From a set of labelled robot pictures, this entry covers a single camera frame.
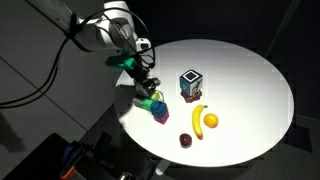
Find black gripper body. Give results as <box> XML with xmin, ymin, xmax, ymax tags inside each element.
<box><xmin>131</xmin><ymin>63</ymin><xmax>153</xmax><ymax>84</ymax></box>

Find lime soft cube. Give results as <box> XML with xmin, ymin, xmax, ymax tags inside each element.
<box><xmin>149</xmin><ymin>90</ymin><xmax>165</xmax><ymax>103</ymax></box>

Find green soft cube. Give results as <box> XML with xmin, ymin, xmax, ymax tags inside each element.
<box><xmin>141</xmin><ymin>99</ymin><xmax>155</xmax><ymax>112</ymax></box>

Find blue soft cube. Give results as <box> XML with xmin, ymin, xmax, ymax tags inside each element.
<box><xmin>150</xmin><ymin>100</ymin><xmax>168</xmax><ymax>118</ymax></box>

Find large blue number cube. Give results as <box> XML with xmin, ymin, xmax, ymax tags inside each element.
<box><xmin>179</xmin><ymin>69</ymin><xmax>204</xmax><ymax>96</ymax></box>

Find pink soft cube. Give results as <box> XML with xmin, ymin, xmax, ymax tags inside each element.
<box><xmin>153</xmin><ymin>110</ymin><xmax>170</xmax><ymax>126</ymax></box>

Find dark red picture cube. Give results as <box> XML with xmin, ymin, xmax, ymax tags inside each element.
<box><xmin>180</xmin><ymin>90</ymin><xmax>203</xmax><ymax>104</ymax></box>

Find yellow toy banana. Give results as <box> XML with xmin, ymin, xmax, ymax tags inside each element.
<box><xmin>191</xmin><ymin>104</ymin><xmax>208</xmax><ymax>141</ymax></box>

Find dark red toy plum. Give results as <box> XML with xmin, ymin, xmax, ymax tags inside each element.
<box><xmin>179</xmin><ymin>133</ymin><xmax>193</xmax><ymax>149</ymax></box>

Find yellow orange toy fruit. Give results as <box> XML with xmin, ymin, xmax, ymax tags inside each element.
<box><xmin>203</xmin><ymin>113</ymin><xmax>220</xmax><ymax>129</ymax></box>

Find purple clamp orange trigger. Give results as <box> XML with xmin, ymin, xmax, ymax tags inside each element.
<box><xmin>59</xmin><ymin>139</ymin><xmax>88</xmax><ymax>180</ymax></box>

